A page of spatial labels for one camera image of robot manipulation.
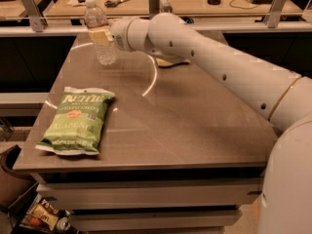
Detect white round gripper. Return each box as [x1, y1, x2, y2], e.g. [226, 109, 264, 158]
[89, 17, 140, 52]

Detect clear plastic water bottle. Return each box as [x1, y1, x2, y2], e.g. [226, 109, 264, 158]
[84, 0, 116, 65]

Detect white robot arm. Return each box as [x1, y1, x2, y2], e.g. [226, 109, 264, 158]
[90, 13, 312, 234]

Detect yellow sponge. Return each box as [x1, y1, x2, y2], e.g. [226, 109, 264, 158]
[156, 58, 190, 68]

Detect green jalapeno chips bag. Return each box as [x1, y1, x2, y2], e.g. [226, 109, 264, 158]
[36, 87, 114, 156]

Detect lower grey drawer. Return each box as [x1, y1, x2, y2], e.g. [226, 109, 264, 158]
[71, 210, 242, 231]

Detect grey drawer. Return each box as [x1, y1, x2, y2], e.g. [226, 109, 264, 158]
[37, 178, 263, 210]
[71, 210, 242, 231]

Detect upper grey drawer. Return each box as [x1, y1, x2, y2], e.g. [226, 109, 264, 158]
[37, 178, 263, 210]

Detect snack box on floor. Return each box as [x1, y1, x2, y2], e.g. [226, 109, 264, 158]
[21, 195, 71, 233]

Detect black handled scissors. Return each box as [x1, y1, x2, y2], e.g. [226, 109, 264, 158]
[104, 0, 131, 8]

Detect left metal bracket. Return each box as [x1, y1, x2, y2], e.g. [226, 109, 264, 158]
[21, 0, 48, 32]

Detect metal bracket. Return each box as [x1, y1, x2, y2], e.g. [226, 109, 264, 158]
[264, 0, 287, 28]
[148, 0, 160, 19]
[21, 0, 48, 32]

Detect middle metal bracket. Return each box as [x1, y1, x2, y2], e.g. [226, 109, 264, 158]
[148, 0, 160, 19]

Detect black cable on desk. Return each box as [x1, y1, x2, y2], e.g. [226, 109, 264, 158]
[228, 0, 259, 11]

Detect right metal bracket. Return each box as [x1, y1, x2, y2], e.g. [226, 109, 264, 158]
[264, 0, 287, 28]

